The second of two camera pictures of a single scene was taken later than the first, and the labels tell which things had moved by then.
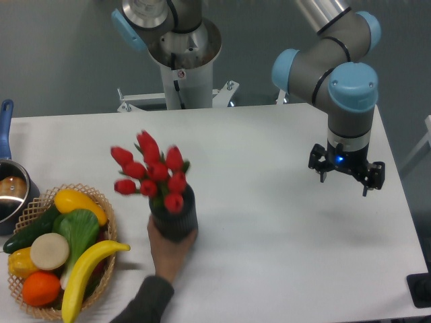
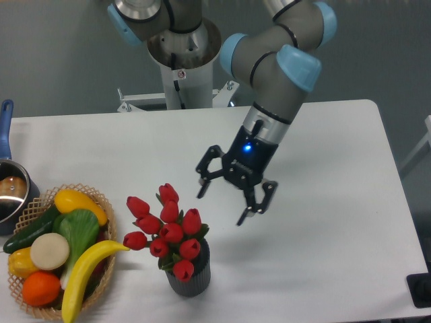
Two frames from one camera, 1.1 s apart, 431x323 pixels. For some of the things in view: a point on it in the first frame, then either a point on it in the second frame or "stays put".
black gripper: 355,162 → 243,166
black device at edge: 419,284 stays put
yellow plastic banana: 79,270 stays put
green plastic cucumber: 23,239 stays put
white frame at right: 426,139 stays put
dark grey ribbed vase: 177,226 → 201,280
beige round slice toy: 50,251 stays put
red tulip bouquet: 162,177 → 173,237
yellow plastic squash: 68,200 stays put
